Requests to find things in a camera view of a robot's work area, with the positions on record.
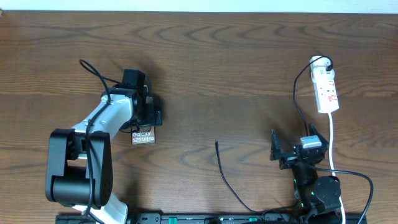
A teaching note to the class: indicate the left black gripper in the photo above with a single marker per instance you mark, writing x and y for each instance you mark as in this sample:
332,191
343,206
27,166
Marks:
155,116

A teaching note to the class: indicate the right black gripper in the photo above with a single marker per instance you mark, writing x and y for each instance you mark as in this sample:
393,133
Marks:
275,153

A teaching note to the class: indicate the Galaxy S25 Ultra smartphone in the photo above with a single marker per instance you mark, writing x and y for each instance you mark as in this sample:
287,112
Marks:
146,135

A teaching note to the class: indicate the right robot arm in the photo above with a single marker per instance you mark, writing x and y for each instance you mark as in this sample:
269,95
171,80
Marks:
318,197

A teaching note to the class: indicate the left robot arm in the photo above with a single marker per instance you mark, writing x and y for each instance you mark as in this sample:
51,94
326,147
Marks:
79,171

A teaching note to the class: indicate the white power strip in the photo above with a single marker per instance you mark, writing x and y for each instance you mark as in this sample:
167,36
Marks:
322,75

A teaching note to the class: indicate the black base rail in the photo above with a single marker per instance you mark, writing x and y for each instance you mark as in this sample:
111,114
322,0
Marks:
155,218

